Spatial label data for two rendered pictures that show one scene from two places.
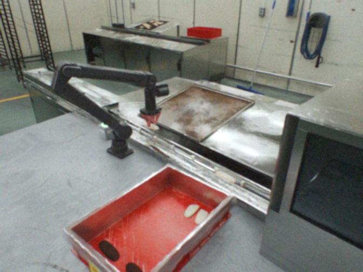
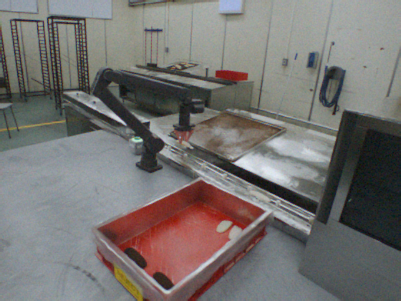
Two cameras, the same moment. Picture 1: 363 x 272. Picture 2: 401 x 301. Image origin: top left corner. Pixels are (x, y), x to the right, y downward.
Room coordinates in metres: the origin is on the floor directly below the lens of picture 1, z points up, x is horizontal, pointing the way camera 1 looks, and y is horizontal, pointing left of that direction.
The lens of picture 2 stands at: (0.03, 0.06, 1.41)
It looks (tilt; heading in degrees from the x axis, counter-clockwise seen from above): 22 degrees down; 0
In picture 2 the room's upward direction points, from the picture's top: 4 degrees clockwise
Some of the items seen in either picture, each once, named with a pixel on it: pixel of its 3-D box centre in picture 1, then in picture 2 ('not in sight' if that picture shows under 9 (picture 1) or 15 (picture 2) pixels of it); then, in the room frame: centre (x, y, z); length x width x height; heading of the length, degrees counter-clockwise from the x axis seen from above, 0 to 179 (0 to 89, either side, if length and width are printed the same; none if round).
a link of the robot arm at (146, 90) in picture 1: (150, 93); (185, 109); (1.34, 0.15, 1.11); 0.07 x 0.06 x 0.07; 121
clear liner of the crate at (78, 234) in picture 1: (156, 221); (188, 231); (0.69, 0.08, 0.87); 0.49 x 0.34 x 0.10; 140
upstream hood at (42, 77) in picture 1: (64, 88); (98, 107); (2.10, 0.91, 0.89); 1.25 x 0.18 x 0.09; 45
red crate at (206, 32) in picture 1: (204, 32); (231, 74); (5.12, -0.41, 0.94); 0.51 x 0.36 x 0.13; 49
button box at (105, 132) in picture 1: (108, 133); (137, 148); (1.42, 0.41, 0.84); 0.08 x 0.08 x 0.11; 45
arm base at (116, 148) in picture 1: (119, 145); (149, 159); (1.24, 0.31, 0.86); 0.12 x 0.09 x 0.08; 52
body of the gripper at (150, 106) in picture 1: (150, 104); (184, 120); (1.34, 0.16, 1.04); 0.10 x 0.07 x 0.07; 134
